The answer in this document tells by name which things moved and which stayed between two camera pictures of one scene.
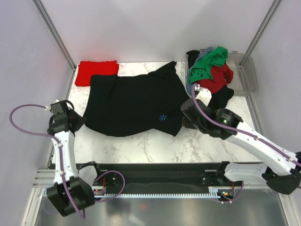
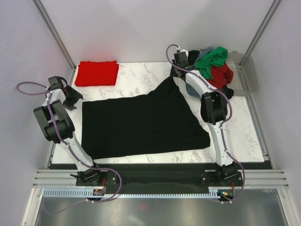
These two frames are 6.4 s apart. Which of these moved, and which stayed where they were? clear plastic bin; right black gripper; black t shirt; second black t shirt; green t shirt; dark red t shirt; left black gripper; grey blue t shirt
Moved: left black gripper; right black gripper; black t shirt
Stayed: dark red t shirt; grey blue t shirt; clear plastic bin; second black t shirt; green t shirt
